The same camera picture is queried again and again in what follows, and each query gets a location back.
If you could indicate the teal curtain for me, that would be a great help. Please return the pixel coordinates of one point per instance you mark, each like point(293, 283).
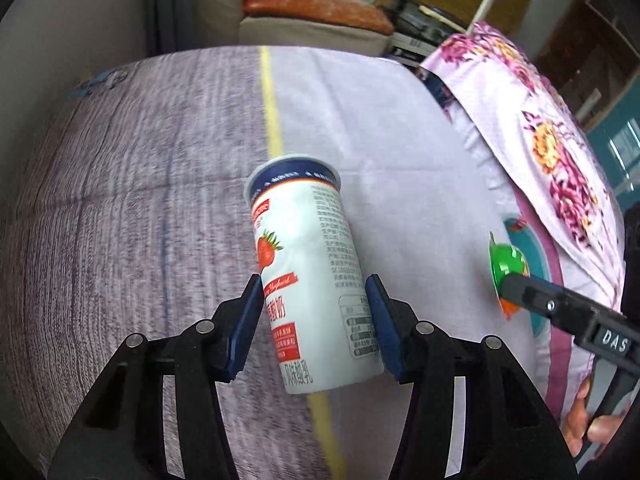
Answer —
point(170, 5)

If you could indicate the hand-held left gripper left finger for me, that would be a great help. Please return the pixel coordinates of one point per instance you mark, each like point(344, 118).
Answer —
point(245, 332)

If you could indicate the green jelly cup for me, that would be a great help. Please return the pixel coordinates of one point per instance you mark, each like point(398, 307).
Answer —
point(507, 260)

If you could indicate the white strawberry yogurt cup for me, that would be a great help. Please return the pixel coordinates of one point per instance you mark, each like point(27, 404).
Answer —
point(310, 260)

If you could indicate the pink floral blanket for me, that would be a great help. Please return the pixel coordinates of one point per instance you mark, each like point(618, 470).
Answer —
point(525, 110)

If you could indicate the white pink striped bedsheet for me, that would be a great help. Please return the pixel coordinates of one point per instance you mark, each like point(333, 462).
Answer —
point(565, 360)

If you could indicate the orange seat cushion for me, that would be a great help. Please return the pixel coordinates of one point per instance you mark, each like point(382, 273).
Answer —
point(315, 10)

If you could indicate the person's right hand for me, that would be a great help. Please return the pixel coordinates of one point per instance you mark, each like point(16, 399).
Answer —
point(577, 425)

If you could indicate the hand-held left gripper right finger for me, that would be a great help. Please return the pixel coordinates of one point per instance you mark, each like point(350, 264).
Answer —
point(385, 332)

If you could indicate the black white box stack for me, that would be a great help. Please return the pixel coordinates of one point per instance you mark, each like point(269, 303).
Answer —
point(425, 25)

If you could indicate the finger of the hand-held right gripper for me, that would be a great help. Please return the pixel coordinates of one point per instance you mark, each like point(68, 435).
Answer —
point(545, 302)

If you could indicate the grey striped cloth cover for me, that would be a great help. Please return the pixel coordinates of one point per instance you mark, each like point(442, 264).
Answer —
point(150, 210)

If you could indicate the dark wooden cabinet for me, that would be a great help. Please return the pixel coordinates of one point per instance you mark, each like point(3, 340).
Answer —
point(585, 50)

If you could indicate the cream leather sofa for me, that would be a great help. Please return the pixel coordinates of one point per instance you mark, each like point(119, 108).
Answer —
point(220, 0)

